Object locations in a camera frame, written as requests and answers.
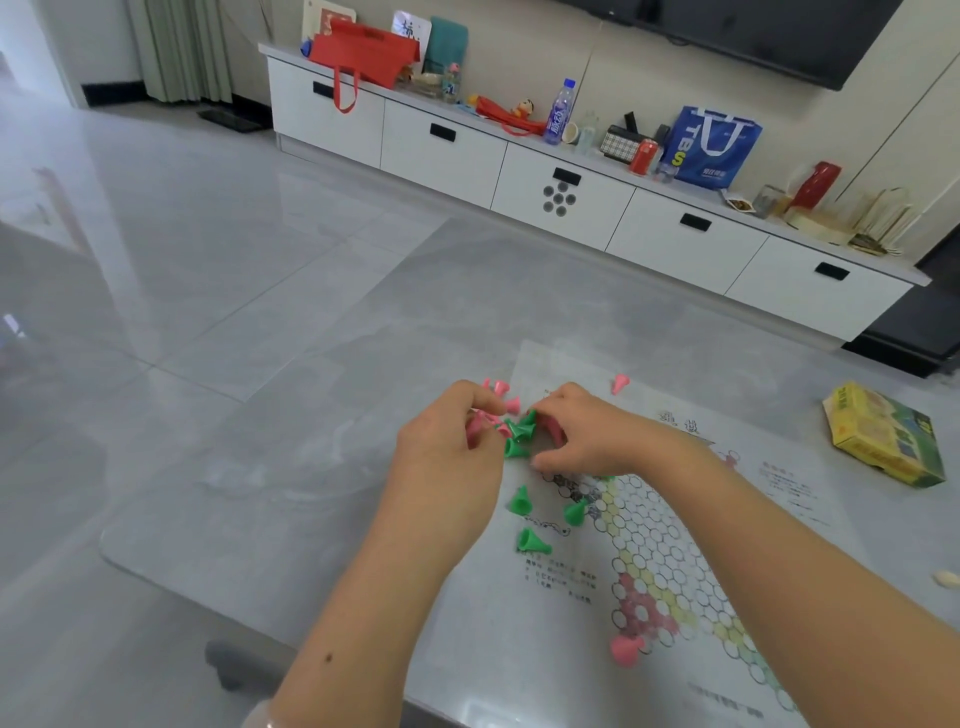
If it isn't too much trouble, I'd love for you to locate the person's left hand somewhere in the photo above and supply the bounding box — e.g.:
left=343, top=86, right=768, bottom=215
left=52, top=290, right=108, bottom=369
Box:
left=371, top=380, right=509, bottom=575

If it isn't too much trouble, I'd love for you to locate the person's right hand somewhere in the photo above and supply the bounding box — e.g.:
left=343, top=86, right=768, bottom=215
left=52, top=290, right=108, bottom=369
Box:
left=528, top=382, right=710, bottom=490

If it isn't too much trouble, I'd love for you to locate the pile of mixed cone pieces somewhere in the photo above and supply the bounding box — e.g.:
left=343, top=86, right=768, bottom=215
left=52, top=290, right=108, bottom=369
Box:
left=464, top=373, right=631, bottom=560

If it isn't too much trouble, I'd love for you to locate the checkers board sheet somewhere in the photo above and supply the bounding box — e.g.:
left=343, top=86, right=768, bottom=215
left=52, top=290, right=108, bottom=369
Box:
left=404, top=338, right=875, bottom=728

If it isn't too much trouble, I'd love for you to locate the person's right forearm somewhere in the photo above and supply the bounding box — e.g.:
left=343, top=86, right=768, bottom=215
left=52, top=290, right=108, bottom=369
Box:
left=663, top=442, right=960, bottom=728

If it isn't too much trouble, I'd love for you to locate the person's left forearm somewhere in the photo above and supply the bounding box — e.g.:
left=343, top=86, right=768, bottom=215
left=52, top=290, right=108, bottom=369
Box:
left=266, top=533, right=448, bottom=728

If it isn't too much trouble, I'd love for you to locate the yellow green cardboard box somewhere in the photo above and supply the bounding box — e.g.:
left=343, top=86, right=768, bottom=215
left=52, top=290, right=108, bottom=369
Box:
left=822, top=380, right=946, bottom=489

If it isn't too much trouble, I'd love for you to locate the round wooden box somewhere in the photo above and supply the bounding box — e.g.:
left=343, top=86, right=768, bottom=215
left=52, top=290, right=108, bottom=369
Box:
left=783, top=206, right=856, bottom=245

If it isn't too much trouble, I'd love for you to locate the black white checkered box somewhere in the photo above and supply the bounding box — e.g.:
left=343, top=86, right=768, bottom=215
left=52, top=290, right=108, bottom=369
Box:
left=599, top=125, right=640, bottom=163

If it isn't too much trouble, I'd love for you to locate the blue tote bag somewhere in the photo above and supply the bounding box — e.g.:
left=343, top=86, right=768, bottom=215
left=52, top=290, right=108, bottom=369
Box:
left=659, top=105, right=764, bottom=190

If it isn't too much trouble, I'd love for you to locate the black glass cabinet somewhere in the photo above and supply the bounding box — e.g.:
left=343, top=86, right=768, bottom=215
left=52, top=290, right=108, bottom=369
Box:
left=843, top=224, right=960, bottom=380

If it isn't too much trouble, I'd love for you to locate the red vase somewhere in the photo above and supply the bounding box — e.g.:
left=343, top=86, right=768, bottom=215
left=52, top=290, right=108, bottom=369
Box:
left=788, top=161, right=843, bottom=213

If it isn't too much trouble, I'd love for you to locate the blue-label water bottle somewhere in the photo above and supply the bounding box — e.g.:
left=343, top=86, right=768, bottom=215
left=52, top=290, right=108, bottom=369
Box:
left=542, top=78, right=577, bottom=146

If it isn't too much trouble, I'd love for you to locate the white TV cabinet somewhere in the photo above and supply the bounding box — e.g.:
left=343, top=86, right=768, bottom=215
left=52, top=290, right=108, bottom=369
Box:
left=258, top=42, right=931, bottom=350

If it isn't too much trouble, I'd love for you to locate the red folded umbrella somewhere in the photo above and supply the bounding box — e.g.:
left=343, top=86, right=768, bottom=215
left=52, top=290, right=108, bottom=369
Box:
left=468, top=93, right=547, bottom=138

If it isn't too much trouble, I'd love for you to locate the black floor mat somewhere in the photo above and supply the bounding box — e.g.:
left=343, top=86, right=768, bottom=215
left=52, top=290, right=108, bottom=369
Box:
left=197, top=108, right=271, bottom=135

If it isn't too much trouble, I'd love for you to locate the teal cloth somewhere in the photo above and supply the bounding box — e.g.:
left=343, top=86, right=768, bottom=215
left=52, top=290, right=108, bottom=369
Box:
left=423, top=16, right=470, bottom=76

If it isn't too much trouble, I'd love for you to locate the black television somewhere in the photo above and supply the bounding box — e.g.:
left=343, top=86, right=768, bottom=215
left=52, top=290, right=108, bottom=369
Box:
left=554, top=0, right=905, bottom=91

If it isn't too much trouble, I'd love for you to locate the red fabric bag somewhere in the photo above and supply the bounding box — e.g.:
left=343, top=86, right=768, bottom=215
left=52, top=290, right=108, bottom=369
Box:
left=307, top=18, right=421, bottom=115

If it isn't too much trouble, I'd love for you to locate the white printed card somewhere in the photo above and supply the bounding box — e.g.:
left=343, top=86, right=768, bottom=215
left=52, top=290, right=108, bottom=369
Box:
left=391, top=9, right=433, bottom=61

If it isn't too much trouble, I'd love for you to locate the grey-green curtain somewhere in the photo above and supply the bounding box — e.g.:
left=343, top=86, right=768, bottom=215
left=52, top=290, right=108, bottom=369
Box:
left=123, top=0, right=234, bottom=105

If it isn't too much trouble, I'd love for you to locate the pale pink jade bracelet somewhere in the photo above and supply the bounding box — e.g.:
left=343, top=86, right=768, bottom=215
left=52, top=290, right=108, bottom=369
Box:
left=239, top=699, right=301, bottom=728

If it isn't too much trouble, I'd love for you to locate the gold wire rack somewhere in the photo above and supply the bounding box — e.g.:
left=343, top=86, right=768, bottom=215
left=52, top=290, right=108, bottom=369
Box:
left=847, top=187, right=920, bottom=258

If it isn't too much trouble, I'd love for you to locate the beige picture frame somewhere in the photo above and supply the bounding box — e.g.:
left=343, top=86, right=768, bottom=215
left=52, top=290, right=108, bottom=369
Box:
left=301, top=0, right=358, bottom=43

